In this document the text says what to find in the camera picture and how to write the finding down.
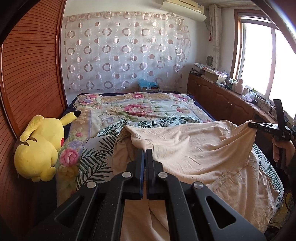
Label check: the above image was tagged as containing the beige t-shirt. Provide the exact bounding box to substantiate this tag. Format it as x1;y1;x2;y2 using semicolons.
112;120;282;232

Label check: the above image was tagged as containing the person's right hand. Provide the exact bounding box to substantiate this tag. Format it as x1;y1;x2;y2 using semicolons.
273;138;295;167

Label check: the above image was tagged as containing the white plastic bag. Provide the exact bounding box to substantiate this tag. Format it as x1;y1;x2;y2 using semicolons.
242;91;256;102

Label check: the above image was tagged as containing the brown wooden low cabinet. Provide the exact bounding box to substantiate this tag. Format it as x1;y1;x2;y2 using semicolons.
186;72;278;149

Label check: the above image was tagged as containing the pink ceramic vase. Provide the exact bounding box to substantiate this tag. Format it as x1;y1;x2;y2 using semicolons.
235;78;244;95

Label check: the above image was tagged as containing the green palm leaf blanket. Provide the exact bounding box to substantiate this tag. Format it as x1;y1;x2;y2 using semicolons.
76;115;285;209

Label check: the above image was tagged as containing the wood framed window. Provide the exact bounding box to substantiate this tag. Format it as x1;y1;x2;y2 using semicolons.
232;9;295;119

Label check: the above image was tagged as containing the cardboard box on cabinet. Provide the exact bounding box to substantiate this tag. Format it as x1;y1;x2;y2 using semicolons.
203;71;226;83

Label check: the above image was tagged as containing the yellow Pikachu plush toy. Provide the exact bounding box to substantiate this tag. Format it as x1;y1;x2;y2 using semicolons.
14;110;81;182

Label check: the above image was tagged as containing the small round desk fan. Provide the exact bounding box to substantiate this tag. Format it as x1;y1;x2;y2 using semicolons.
206;55;213;67

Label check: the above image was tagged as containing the floral quilt bedspread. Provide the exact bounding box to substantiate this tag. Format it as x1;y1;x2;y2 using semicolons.
55;92;214;205

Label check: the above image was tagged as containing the white side window curtain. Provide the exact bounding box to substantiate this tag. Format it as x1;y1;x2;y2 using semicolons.
208;4;222;70

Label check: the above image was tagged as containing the blue tissue box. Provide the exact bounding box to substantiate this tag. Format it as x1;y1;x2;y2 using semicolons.
138;79;160;92

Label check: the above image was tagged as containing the sheer circle pattern curtain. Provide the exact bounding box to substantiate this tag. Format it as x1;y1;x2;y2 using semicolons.
61;11;191;93

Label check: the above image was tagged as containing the white wall air conditioner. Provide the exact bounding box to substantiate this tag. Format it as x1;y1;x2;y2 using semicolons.
160;0;207;22

